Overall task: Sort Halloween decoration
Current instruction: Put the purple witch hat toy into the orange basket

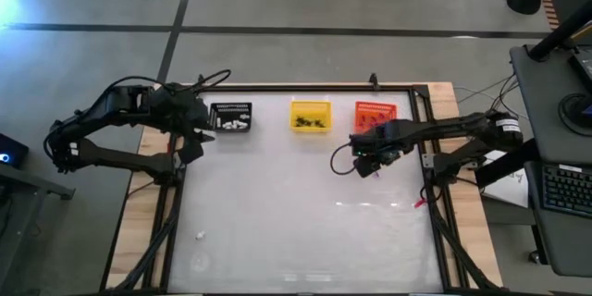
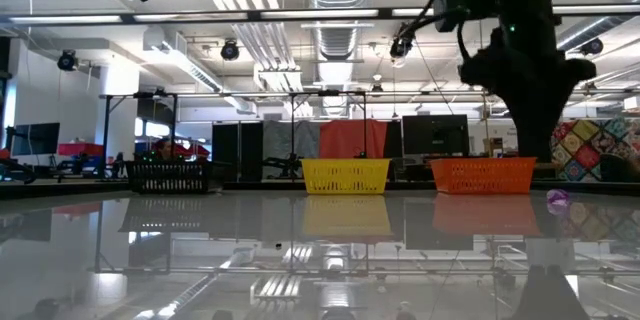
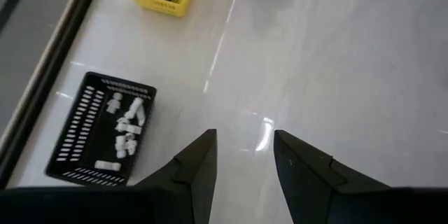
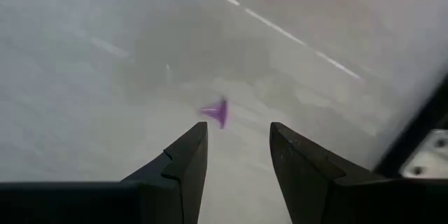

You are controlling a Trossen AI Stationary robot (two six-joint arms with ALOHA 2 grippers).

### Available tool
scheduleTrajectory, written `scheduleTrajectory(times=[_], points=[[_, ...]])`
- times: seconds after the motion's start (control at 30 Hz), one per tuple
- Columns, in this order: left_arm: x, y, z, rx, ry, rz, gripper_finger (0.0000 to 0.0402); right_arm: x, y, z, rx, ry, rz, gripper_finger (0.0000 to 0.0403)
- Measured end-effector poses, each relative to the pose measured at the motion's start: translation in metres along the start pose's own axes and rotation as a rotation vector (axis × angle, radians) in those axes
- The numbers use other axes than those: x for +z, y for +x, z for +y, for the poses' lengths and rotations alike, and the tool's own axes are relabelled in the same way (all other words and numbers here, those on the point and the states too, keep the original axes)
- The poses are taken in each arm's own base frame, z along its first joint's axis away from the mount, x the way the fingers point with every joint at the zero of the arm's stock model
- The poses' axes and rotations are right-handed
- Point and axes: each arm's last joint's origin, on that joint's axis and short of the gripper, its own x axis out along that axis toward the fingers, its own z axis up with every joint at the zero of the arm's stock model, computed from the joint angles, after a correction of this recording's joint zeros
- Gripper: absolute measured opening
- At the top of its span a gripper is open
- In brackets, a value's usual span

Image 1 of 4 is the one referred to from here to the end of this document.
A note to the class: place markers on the black aluminium table frame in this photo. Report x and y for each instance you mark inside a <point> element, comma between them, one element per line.
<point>300,87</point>

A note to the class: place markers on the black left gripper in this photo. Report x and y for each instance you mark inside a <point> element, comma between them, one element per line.
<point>187,122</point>

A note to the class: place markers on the desk caster wheel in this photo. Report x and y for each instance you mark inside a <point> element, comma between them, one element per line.
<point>534,257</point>

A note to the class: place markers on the black plastic basket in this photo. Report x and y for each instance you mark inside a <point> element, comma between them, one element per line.
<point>231,111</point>

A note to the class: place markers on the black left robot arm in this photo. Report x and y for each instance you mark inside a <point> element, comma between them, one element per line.
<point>102,111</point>

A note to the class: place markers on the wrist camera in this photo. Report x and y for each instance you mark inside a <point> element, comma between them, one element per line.
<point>372,143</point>
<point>168,97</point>

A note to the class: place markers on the dark grey desk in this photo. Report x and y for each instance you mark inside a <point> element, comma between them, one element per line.
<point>546,102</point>

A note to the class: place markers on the red tag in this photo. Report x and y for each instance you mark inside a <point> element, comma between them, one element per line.
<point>420,203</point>

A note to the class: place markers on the orange plastic basket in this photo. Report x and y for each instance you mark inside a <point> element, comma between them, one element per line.
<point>375,108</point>

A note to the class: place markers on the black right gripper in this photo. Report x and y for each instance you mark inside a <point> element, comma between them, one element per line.
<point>372,164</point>

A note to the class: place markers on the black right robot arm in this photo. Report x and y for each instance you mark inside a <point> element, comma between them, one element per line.
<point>453,127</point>

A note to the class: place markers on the white ghost figurine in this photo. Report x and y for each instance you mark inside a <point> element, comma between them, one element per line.
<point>242,124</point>
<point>233,125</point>
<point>200,235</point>
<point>244,115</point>
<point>226,125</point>

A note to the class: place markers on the white paper sheet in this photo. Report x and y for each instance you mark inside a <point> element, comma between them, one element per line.
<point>511,189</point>

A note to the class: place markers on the black laptop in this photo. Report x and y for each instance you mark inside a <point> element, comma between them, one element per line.
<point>583,67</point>

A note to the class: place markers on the black frame clamp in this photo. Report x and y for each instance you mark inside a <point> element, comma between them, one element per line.
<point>201,78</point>
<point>373,80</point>

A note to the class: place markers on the black desk support bar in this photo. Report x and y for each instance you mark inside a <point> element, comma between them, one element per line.
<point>509,166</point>

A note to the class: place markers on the black monitor stand base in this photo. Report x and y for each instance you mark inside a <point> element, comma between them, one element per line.
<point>575,111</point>

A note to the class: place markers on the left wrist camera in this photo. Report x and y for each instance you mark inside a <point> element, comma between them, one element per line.
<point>168,97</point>

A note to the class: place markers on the yellow plastic basket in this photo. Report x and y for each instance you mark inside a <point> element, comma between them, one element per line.
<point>311,108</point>

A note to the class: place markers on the black box with blue light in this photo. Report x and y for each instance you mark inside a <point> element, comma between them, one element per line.
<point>10,152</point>

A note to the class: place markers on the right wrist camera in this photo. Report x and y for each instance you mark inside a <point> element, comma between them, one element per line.
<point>372,143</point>

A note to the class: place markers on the black diagonal pole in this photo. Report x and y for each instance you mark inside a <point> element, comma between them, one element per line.
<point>555,37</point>

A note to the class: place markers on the black keyboard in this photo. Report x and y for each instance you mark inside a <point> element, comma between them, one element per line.
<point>566,189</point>

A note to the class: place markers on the grey side table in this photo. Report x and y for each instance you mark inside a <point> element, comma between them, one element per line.
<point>46,188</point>

